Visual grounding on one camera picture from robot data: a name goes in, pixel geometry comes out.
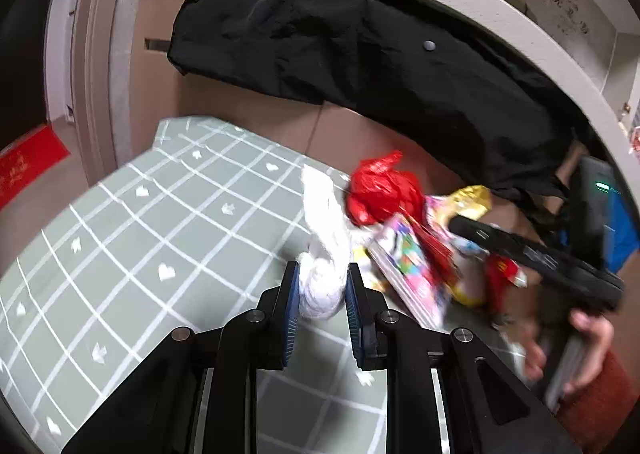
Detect red drink can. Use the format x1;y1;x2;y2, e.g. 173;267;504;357
482;254;528;327

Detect pink cartoon tissue pack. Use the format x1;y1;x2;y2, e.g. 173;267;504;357
367;211;458;330

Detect grey door frame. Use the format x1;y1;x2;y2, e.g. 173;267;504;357
47;0;151;185

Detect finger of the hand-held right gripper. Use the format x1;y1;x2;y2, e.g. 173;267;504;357
447;217;568;292

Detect yellow snack packet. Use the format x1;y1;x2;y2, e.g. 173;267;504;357
425;184;493;309

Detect red plastic bag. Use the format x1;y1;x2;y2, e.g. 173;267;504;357
347;150;426;227

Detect blue towel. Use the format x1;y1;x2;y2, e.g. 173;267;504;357
557;191;640;275

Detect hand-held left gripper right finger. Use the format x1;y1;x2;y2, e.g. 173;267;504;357
345;263;583;454

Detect black cloth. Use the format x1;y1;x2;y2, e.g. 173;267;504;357
167;0;596;235

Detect red floor mat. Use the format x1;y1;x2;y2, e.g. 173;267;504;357
0;127;71;210

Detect green checked cloth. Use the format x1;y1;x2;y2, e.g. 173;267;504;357
0;115;541;454

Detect person's right forearm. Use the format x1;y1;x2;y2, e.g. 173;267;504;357
555;349;640;454

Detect person's right hand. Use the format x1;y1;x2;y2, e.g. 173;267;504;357
520;311;616;392

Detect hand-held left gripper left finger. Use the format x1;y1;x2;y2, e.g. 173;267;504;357
62;261;301;454

